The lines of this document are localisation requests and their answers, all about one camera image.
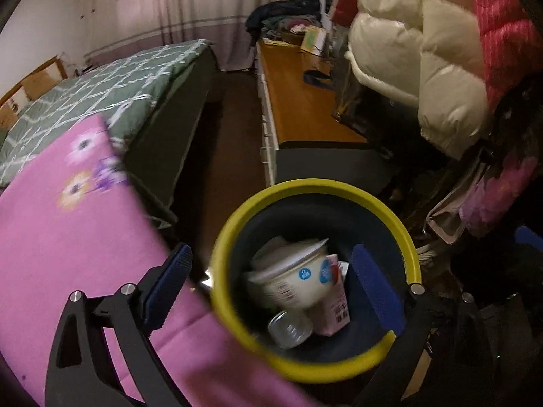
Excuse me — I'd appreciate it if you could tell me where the white cup blue round sticker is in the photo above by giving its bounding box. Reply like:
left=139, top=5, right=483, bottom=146
left=246, top=237, right=345, bottom=310

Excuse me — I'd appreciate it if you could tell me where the navy bin yellow rim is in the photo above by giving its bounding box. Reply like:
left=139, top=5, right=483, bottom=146
left=210, top=180, right=423, bottom=384

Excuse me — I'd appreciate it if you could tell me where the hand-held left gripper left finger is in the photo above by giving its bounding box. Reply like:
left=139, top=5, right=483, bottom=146
left=44, top=243, right=193, bottom=407

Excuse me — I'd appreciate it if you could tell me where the pale green small box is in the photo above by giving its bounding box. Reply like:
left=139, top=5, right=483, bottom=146
left=300, top=25, right=328, bottom=54

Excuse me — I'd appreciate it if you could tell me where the dark transparent plastic cover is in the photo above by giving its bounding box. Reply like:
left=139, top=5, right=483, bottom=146
left=331, top=25, right=425, bottom=153

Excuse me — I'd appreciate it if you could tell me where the wooden bed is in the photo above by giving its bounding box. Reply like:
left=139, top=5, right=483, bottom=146
left=0, top=39, right=221, bottom=230

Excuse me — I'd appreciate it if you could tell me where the clear plastic lid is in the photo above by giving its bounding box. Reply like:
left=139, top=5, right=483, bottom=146
left=267, top=309, right=315, bottom=349

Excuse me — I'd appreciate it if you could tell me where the beige handbag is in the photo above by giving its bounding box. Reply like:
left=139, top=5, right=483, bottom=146
left=424, top=165, right=484, bottom=244

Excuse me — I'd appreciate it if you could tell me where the dark blue cloth item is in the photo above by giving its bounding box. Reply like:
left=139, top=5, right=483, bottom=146
left=303, top=69, right=336, bottom=90

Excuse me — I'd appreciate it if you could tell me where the pink white drink carton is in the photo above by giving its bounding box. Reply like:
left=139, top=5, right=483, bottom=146
left=307, top=253, right=351, bottom=336

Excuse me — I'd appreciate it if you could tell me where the mixed clothes heap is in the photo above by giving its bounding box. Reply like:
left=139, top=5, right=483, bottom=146
left=246, top=0, right=323, bottom=45

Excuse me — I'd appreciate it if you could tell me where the pink beige curtain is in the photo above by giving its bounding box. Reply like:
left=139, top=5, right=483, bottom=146
left=82, top=0, right=329, bottom=73

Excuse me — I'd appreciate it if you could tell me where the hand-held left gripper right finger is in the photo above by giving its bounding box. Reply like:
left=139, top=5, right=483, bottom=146
left=350, top=244, right=497, bottom=407

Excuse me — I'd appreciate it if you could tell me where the white puffer jacket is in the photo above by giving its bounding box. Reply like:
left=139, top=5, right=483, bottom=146
left=344, top=0, right=490, bottom=159

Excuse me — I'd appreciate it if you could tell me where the pink cloth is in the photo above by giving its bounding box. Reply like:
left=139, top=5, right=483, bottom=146
left=460, top=148, right=539, bottom=238

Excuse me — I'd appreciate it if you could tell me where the green checked duvet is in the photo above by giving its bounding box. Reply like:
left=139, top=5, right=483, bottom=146
left=0, top=39, right=213, bottom=187

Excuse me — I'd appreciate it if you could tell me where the pink red fleece jacket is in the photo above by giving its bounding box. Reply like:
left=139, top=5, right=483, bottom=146
left=464, top=0, right=543, bottom=111

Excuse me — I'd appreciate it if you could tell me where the wooden desk cabinet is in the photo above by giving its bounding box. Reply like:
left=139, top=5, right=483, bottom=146
left=255, top=38, right=370, bottom=187

